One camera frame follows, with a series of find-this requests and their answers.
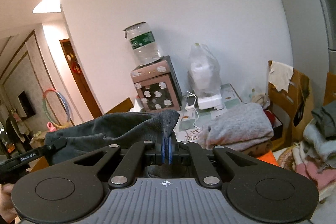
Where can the folded grey sweater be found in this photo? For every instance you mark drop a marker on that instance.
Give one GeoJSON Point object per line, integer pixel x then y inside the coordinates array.
{"type": "Point", "coordinates": [240, 128]}

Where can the white plastic bag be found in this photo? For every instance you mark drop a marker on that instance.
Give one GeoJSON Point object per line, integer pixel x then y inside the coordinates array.
{"type": "Point", "coordinates": [203, 71]}

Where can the brown wooden door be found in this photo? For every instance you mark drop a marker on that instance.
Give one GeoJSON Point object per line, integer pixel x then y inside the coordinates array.
{"type": "Point", "coordinates": [79, 78]}

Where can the water bottle on dispenser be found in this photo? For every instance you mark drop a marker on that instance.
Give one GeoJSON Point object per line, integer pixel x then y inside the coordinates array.
{"type": "Point", "coordinates": [143, 43]}

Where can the grey refrigerator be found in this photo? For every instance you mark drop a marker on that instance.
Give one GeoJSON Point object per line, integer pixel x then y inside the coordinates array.
{"type": "Point", "coordinates": [311, 26]}

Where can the pink kettlebell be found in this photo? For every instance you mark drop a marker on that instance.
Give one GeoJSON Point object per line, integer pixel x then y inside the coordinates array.
{"type": "Point", "coordinates": [51, 127]}

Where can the colourful hula hoop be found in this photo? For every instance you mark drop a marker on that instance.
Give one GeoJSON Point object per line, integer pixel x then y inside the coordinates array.
{"type": "Point", "coordinates": [56, 109]}

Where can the brown cardboard box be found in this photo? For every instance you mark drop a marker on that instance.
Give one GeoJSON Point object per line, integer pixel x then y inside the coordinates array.
{"type": "Point", "coordinates": [290, 91]}

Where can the pile of clothes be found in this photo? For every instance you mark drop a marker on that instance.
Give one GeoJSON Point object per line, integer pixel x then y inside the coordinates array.
{"type": "Point", "coordinates": [314, 156]}

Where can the person's left hand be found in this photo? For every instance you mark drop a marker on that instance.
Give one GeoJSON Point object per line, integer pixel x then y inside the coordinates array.
{"type": "Point", "coordinates": [7, 210]}

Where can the wooden chair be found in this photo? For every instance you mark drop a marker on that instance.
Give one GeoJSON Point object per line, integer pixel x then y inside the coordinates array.
{"type": "Point", "coordinates": [123, 107]}

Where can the dark grey shorts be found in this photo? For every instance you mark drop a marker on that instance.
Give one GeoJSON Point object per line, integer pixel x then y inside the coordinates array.
{"type": "Point", "coordinates": [123, 129]}

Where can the white power strip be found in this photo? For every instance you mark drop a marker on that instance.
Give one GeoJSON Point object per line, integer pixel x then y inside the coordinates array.
{"type": "Point", "coordinates": [212, 102]}

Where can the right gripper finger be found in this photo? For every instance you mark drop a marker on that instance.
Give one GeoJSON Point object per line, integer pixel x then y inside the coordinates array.
{"type": "Point", "coordinates": [172, 149]}
{"type": "Point", "coordinates": [161, 154]}

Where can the checkered tablecloth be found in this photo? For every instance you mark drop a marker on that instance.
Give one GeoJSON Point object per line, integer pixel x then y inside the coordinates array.
{"type": "Point", "coordinates": [190, 121]}

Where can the black wall television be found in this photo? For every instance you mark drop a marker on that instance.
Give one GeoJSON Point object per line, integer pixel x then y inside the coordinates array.
{"type": "Point", "coordinates": [26, 105]}

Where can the orange patterned mat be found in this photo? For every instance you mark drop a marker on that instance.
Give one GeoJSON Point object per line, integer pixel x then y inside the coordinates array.
{"type": "Point", "coordinates": [269, 158]}

